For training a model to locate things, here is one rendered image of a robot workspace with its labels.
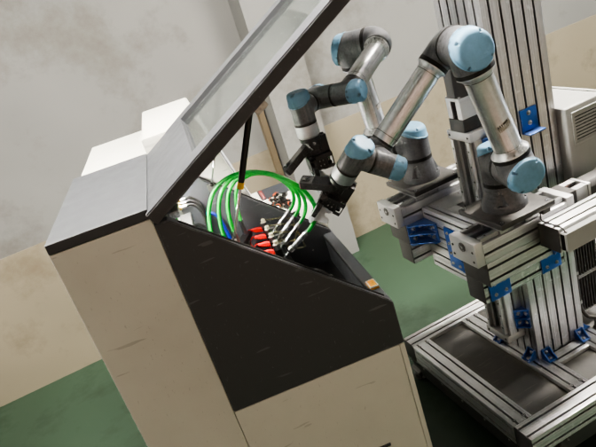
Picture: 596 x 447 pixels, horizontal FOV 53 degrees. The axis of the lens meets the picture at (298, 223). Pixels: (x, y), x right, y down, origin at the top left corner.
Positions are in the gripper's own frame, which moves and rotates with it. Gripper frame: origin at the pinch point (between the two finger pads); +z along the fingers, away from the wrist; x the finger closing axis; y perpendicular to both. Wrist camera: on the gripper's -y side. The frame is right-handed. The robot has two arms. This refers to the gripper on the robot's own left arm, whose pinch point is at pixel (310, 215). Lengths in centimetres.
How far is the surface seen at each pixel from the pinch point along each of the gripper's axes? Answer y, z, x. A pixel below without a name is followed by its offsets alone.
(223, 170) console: -36, 27, 29
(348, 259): 21.3, 22.1, 11.8
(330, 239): 14.3, 34.3, 29.2
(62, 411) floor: -69, 239, 2
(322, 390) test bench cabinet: 28, 30, -38
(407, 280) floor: 86, 130, 124
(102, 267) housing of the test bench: -46, 5, -49
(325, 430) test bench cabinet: 36, 42, -43
